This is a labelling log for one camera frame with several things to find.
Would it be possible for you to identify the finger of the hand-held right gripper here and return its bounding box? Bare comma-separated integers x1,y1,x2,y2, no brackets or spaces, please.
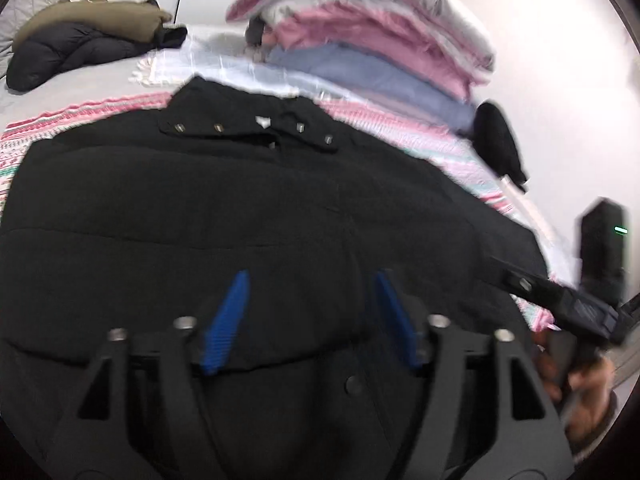
487,255,568,313

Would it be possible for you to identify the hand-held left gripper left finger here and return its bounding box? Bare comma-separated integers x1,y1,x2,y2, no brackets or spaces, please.
47,269,251,480

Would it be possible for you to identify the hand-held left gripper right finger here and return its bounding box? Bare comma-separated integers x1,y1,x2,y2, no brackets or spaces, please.
375,269,576,480

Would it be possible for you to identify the black padded jacket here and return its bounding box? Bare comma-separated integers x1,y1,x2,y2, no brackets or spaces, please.
0,76,551,480

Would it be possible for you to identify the person's right hand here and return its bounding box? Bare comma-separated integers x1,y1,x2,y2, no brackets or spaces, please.
537,345,617,443

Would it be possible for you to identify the black knit hat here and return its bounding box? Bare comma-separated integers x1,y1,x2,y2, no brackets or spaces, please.
472,101,528,193

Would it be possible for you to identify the patterned red green blanket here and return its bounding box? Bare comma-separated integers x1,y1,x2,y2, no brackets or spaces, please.
0,52,576,333

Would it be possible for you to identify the blue pillow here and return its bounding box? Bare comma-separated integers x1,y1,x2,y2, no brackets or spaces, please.
267,42,478,136

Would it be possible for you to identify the stack of folded quilts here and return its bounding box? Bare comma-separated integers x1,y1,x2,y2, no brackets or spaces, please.
226,0,493,103

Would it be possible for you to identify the small black cloth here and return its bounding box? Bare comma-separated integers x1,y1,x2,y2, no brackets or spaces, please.
152,25,188,51

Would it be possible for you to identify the dark grey cloth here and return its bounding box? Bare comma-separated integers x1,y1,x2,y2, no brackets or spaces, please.
244,12,266,48

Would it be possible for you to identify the navy puffer jacket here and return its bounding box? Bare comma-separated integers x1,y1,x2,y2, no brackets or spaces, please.
6,22,161,93

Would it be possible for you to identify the olive green jacket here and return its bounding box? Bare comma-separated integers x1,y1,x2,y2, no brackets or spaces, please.
12,0,173,51

